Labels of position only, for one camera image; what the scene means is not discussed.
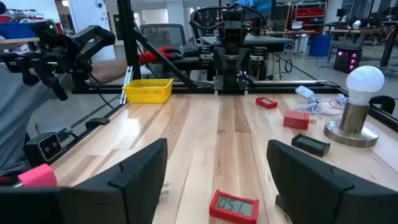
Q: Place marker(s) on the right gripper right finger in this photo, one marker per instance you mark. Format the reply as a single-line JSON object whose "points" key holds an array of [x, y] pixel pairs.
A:
{"points": [[317, 193]]}

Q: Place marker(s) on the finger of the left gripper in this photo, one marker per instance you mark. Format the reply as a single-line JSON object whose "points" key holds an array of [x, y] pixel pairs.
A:
{"points": [[221, 59], [244, 59]]}

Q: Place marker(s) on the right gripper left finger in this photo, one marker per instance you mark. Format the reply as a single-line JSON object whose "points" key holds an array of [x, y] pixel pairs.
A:
{"points": [[124, 193]]}

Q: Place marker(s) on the black digital clock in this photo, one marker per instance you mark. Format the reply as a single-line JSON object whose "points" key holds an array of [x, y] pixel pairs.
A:
{"points": [[311, 145]]}

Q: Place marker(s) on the red charger block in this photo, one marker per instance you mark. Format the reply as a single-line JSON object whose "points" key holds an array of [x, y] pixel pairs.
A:
{"points": [[296, 119]]}

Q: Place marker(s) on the pink charger block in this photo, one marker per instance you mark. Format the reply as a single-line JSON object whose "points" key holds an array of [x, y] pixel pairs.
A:
{"points": [[37, 177]]}

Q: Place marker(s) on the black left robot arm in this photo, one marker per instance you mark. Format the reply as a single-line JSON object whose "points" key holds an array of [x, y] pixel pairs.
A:
{"points": [[233, 14]]}

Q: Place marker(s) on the grey office chair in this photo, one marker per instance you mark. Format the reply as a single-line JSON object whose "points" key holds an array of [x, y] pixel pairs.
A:
{"points": [[163, 35]]}

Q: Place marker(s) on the black keyboard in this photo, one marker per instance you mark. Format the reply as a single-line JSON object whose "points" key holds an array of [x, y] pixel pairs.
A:
{"points": [[189, 49]]}

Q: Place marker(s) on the black desk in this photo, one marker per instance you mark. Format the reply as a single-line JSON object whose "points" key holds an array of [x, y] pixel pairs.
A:
{"points": [[273, 42]]}

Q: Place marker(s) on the red black glove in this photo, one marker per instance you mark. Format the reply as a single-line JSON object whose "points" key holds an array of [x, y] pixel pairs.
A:
{"points": [[149, 57]]}

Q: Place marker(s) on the yellow plastic basket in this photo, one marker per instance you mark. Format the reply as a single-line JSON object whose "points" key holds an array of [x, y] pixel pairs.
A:
{"points": [[147, 91]]}

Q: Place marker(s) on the black clamp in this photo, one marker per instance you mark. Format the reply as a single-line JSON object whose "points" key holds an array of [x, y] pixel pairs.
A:
{"points": [[97, 122], [384, 102]]}

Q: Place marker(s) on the blue bin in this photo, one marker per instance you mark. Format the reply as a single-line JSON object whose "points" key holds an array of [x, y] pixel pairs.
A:
{"points": [[320, 45]]}

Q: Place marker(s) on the red storage shelf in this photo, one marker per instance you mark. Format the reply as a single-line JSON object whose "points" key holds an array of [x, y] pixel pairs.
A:
{"points": [[309, 14]]}

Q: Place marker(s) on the black computer red lights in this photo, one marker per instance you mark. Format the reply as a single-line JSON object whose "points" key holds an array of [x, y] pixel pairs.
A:
{"points": [[346, 60]]}

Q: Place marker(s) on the white bulb on wooden base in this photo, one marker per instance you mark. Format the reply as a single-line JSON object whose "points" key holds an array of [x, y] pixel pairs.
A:
{"points": [[363, 82]]}

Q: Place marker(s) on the white pillar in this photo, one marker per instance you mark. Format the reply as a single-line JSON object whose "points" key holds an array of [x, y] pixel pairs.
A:
{"points": [[87, 15]]}

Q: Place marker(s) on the person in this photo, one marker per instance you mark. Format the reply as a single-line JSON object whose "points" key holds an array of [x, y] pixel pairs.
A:
{"points": [[15, 109]]}

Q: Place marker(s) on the blue crate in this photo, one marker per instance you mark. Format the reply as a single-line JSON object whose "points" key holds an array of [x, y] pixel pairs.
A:
{"points": [[17, 30]]}

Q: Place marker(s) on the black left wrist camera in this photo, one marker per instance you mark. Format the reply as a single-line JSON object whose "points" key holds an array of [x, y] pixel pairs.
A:
{"points": [[233, 34]]}

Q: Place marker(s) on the silver aluminium bracket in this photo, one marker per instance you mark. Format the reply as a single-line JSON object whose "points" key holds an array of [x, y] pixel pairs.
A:
{"points": [[127, 84]]}

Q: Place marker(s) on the black small camera box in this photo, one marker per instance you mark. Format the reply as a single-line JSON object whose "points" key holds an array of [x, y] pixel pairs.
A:
{"points": [[49, 146]]}

